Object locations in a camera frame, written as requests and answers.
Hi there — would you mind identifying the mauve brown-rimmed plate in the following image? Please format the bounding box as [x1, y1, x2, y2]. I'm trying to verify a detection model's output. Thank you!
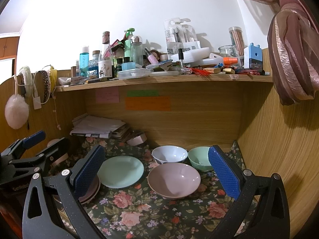
[79, 175, 100, 205]

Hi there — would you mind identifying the mint green plate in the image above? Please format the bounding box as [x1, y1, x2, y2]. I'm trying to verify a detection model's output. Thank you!
[97, 156, 144, 189]

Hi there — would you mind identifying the mint green bowl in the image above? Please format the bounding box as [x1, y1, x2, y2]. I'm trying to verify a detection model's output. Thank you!
[188, 146, 213, 172]

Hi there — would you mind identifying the pink bowl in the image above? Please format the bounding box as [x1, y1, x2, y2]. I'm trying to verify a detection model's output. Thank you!
[147, 162, 201, 200]

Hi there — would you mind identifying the white panda bowl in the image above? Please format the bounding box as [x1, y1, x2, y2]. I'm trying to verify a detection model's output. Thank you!
[151, 145, 188, 164]

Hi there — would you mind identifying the white fluffy pompom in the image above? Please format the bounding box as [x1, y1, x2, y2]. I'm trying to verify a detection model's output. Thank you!
[4, 94, 29, 129]

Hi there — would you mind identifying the white charger plug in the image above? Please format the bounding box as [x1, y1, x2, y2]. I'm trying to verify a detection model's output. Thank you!
[32, 97, 42, 110]

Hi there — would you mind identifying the stack of papers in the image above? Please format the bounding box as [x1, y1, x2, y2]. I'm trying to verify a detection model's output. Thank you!
[70, 115, 130, 139]

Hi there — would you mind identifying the patterned headband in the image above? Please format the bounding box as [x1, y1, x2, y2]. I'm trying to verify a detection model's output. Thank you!
[32, 70, 51, 105]

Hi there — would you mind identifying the floral dark green cloth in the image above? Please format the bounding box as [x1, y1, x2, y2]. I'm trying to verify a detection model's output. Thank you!
[49, 136, 259, 239]

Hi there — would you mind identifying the white small box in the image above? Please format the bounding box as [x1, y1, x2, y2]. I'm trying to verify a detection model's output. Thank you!
[127, 132, 147, 146]

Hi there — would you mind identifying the pink sticky note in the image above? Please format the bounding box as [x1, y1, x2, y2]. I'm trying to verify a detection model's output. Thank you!
[95, 87, 119, 104]

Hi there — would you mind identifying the green sticky note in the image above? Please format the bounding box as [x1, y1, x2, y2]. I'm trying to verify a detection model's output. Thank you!
[127, 90, 160, 97]

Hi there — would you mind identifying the wooden shelf board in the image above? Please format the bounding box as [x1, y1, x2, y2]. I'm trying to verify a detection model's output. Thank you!
[56, 73, 273, 92]

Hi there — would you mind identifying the orange sticky note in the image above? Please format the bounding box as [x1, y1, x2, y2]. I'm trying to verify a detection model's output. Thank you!
[125, 96, 171, 111]

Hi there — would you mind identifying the blue liquid bottle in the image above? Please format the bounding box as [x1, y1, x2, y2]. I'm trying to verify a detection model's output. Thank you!
[79, 46, 89, 77]

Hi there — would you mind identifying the orange cap bottle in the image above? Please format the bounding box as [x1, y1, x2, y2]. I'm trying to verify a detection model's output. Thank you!
[223, 57, 238, 66]

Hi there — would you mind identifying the clear plastic container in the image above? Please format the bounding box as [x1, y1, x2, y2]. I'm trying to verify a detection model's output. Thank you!
[118, 69, 151, 80]

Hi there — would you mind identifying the blue pencil sharpener box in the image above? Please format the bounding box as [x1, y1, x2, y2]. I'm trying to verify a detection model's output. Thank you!
[243, 43, 263, 71]

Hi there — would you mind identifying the green pump bottle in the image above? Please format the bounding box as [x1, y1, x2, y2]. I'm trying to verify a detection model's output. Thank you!
[123, 28, 135, 57]

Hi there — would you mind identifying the glass jar with pencils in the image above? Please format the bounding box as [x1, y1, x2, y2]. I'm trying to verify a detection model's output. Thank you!
[229, 26, 245, 65]

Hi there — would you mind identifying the pink striped curtain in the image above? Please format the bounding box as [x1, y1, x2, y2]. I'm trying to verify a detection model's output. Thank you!
[253, 0, 318, 105]

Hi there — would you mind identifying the pink mug with handle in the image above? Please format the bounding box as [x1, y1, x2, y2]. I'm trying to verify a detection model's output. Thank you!
[46, 138, 69, 167]

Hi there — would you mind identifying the beige hanging cord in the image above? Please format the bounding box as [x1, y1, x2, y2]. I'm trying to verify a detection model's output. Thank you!
[49, 65, 62, 131]

